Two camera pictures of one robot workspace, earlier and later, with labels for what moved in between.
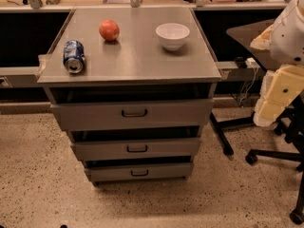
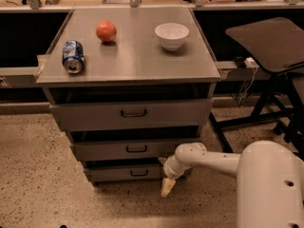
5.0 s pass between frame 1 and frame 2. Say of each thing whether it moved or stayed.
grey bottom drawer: stayed
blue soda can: stayed
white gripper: moved
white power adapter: stayed
